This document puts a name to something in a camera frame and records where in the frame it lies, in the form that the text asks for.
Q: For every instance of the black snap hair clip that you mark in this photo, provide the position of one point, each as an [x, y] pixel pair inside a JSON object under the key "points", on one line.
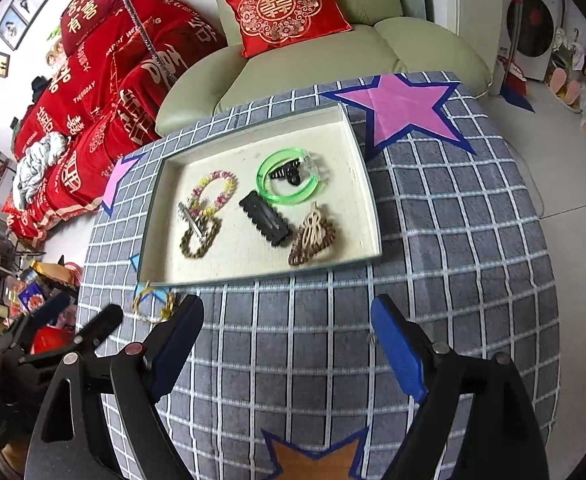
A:
{"points": [[265, 217]]}

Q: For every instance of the dark cloth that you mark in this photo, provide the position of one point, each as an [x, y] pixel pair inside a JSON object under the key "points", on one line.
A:
{"points": [[42, 90]]}

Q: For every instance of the pink slipper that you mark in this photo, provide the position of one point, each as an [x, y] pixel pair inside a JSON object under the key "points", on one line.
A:
{"points": [[558, 79], [572, 94]]}

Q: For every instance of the white washing machine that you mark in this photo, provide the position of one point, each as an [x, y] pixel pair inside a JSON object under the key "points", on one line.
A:
{"points": [[533, 20]]}

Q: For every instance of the light green sofa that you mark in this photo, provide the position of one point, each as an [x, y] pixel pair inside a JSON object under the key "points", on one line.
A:
{"points": [[293, 70]]}

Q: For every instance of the clear plastic hair clip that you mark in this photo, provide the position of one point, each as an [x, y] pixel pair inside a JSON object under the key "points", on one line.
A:
{"points": [[319, 166]]}

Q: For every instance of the orange star patch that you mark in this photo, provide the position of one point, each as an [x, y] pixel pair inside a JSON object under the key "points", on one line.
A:
{"points": [[313, 465]]}

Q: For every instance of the small blue star patch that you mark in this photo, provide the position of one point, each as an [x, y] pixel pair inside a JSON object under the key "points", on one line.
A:
{"points": [[134, 261]]}

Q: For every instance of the green translucent bangle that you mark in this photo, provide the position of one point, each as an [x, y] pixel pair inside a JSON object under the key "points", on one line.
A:
{"points": [[265, 192]]}

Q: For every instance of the small pink star patch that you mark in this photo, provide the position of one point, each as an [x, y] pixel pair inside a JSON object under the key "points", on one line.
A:
{"points": [[115, 180]]}

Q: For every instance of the red embroidered cushion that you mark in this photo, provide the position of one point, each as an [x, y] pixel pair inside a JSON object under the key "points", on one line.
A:
{"points": [[283, 10]]}

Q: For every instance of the silver tinsel garland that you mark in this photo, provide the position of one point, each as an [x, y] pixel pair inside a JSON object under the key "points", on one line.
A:
{"points": [[143, 25]]}

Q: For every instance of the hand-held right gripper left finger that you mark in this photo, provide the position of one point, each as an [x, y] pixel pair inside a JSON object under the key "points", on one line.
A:
{"points": [[170, 355]]}

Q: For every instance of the black claw hair clip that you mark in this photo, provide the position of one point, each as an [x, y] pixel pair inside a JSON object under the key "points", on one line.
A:
{"points": [[290, 175]]}

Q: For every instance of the grey white crumpled cloth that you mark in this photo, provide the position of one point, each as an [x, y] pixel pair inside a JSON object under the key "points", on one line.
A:
{"points": [[35, 165]]}

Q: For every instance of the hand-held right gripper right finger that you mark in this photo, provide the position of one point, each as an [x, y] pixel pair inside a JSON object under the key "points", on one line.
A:
{"points": [[398, 350]]}

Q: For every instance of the brown woven hair clip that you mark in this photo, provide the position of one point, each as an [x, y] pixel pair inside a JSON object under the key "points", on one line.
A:
{"points": [[298, 255]]}

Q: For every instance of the large pink star patch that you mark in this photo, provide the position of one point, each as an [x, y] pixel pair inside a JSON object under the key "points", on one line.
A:
{"points": [[398, 105]]}

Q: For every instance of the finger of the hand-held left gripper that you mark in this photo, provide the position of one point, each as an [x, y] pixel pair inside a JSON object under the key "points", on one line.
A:
{"points": [[48, 312], [98, 327]]}

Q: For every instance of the white shallow tray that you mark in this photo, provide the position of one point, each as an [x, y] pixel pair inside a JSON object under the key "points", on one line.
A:
{"points": [[233, 265]]}

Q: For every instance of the red printed bedding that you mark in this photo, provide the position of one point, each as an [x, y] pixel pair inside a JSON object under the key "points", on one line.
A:
{"points": [[88, 75]]}

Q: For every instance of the grey checked tablecloth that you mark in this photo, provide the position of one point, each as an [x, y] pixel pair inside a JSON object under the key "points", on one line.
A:
{"points": [[473, 260]]}

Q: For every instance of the red dustpan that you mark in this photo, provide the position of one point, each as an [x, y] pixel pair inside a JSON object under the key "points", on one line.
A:
{"points": [[517, 77]]}

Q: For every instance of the silver hair pin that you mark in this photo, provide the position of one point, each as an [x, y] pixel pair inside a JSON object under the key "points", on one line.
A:
{"points": [[191, 218]]}

